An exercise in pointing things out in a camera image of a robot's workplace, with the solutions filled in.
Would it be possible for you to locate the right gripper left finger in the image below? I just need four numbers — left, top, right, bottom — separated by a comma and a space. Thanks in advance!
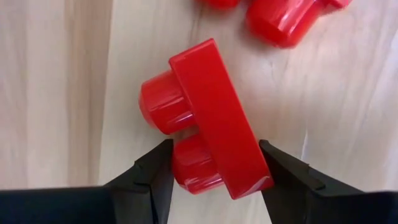
0, 139, 175, 224

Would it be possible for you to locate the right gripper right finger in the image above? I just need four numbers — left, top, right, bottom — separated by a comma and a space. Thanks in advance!
259, 139, 398, 224

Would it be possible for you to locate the red toy block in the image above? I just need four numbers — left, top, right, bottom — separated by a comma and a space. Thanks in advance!
246, 0, 354, 49
198, 0, 242, 9
138, 37, 275, 200

